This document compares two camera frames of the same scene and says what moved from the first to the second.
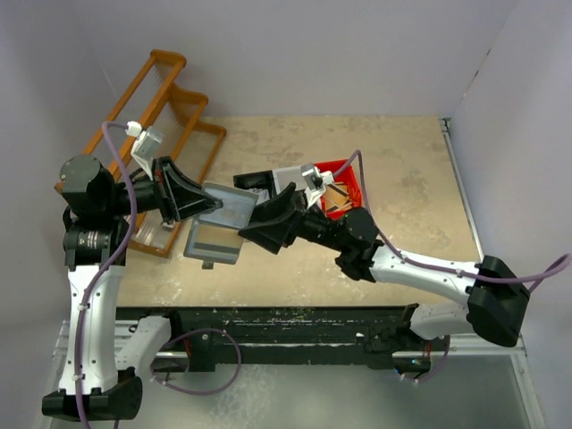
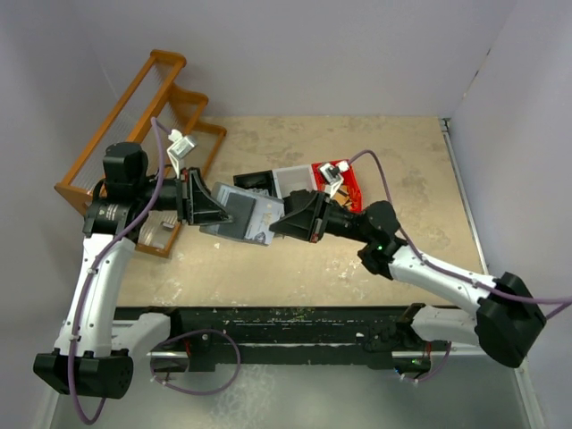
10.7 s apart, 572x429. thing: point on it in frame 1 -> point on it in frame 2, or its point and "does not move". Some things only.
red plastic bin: [348, 176] does not move
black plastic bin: [263, 180] does not move
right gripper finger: [280, 206] -> [301, 223]
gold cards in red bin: [338, 197] does not move
